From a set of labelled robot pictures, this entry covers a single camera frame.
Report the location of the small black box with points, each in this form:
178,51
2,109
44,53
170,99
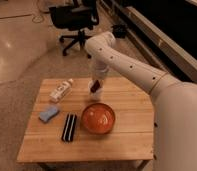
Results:
119,31

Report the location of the dark red pepper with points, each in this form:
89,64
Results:
95,86

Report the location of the black white striped eraser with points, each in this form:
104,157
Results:
69,128

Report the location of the white plastic bottle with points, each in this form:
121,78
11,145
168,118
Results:
58,93

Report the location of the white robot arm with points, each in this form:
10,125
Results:
174,101

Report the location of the wooden table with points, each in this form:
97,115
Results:
130,139

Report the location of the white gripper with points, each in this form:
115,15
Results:
99,75

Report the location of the orange bowl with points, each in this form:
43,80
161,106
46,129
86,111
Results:
98,118

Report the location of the long wall bench rail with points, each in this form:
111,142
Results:
165,32

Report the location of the blue sponge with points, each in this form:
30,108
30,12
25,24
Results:
47,114

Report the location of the black office chair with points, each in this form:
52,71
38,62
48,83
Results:
75,17

